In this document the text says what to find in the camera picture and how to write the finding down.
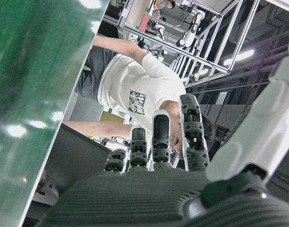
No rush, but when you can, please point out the white grey right robot hand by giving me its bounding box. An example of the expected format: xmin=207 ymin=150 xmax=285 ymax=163
xmin=35 ymin=35 xmax=289 ymax=227

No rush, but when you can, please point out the aluminium profile cage frame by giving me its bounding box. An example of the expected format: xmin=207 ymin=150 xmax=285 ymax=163
xmin=104 ymin=0 xmax=261 ymax=86

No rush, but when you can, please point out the person in white t-shirt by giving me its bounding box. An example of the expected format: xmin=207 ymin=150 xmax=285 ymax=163
xmin=61 ymin=35 xmax=215 ymax=159

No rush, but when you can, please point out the green conveyor belt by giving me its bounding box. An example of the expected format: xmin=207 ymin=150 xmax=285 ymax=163
xmin=0 ymin=0 xmax=112 ymax=227

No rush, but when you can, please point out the long ceiling light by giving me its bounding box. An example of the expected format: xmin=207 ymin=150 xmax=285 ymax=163
xmin=223 ymin=49 xmax=255 ymax=67

